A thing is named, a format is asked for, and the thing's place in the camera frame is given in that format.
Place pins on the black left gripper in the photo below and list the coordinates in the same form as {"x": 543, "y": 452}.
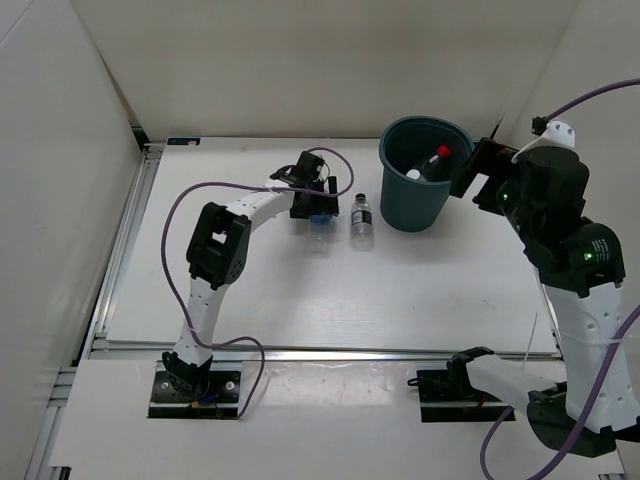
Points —
{"x": 326, "y": 204}

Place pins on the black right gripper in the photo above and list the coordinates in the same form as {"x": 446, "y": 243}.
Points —
{"x": 487, "y": 159}

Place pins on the red label water bottle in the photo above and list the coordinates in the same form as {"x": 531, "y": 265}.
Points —
{"x": 437, "y": 167}

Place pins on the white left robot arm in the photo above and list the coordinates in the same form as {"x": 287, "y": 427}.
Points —
{"x": 216, "y": 256}

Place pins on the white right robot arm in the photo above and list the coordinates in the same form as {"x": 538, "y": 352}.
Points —
{"x": 580, "y": 267}

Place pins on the teal plastic bin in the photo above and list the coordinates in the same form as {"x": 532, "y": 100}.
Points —
{"x": 406, "y": 204}

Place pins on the dark label bottle black cap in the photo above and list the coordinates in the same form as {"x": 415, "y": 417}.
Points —
{"x": 361, "y": 224}

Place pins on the blue table sticker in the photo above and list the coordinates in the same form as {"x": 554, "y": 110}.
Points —
{"x": 183, "y": 141}

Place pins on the white zip tie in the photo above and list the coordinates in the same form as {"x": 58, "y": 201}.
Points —
{"x": 530, "y": 341}

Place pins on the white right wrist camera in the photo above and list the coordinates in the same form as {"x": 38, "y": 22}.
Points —
{"x": 548, "y": 133}

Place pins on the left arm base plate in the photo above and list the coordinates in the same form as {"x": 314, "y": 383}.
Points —
{"x": 217, "y": 399}

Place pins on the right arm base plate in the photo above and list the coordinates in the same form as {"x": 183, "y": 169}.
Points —
{"x": 441, "y": 402}

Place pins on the aluminium table rail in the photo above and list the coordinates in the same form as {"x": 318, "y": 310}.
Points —
{"x": 461, "y": 283}

